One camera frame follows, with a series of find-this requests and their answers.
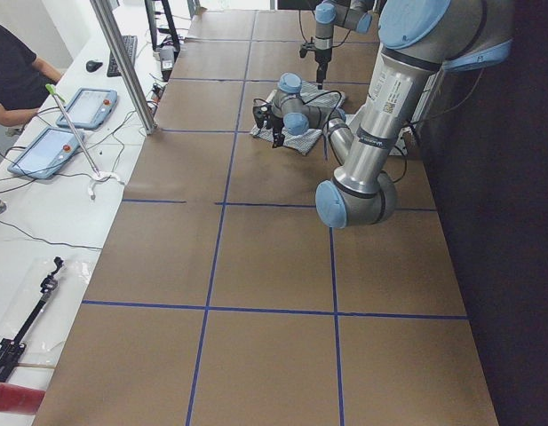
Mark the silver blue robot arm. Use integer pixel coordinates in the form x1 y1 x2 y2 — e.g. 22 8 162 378
253 0 514 229
313 1 372 89

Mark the black computer mouse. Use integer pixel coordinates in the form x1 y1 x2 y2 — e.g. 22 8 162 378
85 60 103 73

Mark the aluminium frame post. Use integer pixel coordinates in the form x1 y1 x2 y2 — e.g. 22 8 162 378
90 0 156 135

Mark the white camera mast with base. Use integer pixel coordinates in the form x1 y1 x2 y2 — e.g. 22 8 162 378
345 109 408 156

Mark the black keyboard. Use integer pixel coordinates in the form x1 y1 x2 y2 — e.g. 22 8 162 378
106 35 139 78

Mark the striped polo shirt white collar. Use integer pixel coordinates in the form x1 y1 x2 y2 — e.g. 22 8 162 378
250 82 347 155

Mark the grey power adapter box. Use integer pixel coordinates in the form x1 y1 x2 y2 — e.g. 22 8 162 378
159 45 176 82

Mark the near blue teach pendant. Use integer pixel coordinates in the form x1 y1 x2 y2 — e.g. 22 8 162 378
7 126 79 179

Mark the seated person in black shirt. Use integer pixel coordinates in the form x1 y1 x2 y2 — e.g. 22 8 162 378
0 25 63 127

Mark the metal rod with green tip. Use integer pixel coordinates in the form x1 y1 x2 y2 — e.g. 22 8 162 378
45 83 125 201

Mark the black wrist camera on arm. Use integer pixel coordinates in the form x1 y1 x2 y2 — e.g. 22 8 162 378
252 102 272 130
299 41 315 59

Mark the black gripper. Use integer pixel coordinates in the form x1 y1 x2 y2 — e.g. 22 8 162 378
314 48 332 87
270 115 284 148

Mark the blue teach pendant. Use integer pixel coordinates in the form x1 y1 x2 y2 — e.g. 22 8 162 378
65 88 118 130
7 126 79 179

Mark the red cylinder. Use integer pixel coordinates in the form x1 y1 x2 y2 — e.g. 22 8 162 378
0 383 45 415

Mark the far blue teach pendant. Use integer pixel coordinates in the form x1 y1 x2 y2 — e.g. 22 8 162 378
65 88 118 130

